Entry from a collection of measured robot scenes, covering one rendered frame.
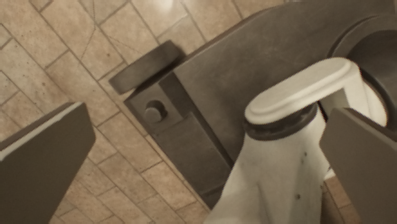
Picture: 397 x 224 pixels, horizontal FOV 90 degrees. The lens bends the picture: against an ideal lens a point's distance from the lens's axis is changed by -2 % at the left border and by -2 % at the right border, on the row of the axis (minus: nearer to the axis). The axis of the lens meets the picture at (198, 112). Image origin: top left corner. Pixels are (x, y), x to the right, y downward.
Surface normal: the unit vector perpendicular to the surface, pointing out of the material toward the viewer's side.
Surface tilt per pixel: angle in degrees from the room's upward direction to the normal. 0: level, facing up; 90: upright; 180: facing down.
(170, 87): 45
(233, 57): 0
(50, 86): 0
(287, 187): 90
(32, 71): 0
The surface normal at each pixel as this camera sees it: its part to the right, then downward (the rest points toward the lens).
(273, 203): -0.53, -0.78
